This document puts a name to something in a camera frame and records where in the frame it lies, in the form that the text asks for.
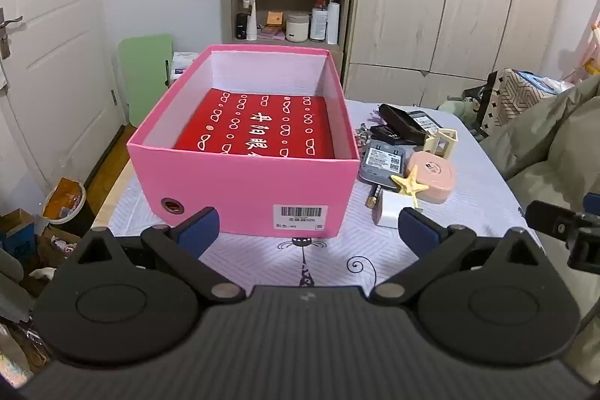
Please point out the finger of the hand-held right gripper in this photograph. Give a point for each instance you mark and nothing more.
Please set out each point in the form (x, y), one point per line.
(551, 218)
(586, 250)

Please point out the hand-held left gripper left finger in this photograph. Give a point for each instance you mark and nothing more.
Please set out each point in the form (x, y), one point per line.
(201, 227)

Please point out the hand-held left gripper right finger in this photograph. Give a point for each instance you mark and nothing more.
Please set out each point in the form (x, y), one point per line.
(417, 230)

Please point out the white charger plug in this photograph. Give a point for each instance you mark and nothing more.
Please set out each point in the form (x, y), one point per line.
(389, 210)

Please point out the yellow starfish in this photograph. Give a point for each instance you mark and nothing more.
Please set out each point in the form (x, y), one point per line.
(410, 187)

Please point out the round beige pad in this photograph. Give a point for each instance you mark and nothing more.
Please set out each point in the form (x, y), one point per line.
(438, 175)

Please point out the pink cardboard box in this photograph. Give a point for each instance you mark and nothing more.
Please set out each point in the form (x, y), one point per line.
(243, 184)

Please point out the grey pocket router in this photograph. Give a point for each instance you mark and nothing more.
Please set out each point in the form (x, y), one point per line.
(382, 161)

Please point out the beige plastic holder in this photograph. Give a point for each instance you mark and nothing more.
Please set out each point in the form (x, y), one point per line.
(433, 143)

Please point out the metal keys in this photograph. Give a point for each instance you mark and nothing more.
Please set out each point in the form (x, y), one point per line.
(363, 140)

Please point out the black case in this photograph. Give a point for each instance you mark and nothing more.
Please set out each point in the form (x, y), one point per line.
(408, 119)

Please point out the green quilt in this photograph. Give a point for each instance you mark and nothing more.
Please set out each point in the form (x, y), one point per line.
(553, 137)

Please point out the red printed cloth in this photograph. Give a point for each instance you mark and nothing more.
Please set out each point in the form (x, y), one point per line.
(272, 134)

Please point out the purple hair clip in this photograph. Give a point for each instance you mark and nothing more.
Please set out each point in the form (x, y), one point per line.
(375, 116)

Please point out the green plush toy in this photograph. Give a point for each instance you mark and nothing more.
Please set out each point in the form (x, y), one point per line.
(457, 107)

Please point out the patterned bag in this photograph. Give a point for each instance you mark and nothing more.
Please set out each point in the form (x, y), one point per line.
(515, 93)

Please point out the trash bin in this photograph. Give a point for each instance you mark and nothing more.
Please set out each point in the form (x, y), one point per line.
(65, 203)

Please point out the brown cardboard box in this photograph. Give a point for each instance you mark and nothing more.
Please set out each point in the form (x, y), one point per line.
(54, 247)

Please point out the green board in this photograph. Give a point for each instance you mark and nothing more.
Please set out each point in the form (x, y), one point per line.
(143, 76)

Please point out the tissue pack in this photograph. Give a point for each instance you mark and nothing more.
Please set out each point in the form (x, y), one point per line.
(183, 65)

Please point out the blue cardboard box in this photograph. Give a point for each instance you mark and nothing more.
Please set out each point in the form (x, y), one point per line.
(16, 236)

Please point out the black small bottle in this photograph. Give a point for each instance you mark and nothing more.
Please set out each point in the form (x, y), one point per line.
(241, 27)

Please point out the pink flat box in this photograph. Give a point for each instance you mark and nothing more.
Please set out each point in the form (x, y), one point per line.
(273, 34)

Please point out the white tube bottle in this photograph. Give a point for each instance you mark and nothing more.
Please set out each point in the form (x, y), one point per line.
(251, 23)

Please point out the wooden wardrobe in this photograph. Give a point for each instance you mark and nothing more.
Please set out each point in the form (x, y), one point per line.
(468, 15)

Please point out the orange small box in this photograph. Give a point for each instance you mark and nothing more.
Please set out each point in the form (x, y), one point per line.
(275, 20)

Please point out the white round jar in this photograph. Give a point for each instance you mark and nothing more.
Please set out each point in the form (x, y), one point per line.
(297, 29)

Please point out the tall white bottle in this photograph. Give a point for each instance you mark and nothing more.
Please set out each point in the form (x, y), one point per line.
(333, 25)

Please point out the white door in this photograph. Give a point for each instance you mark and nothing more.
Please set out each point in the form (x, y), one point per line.
(61, 53)

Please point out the spray can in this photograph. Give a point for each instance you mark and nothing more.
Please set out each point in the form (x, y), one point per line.
(318, 23)

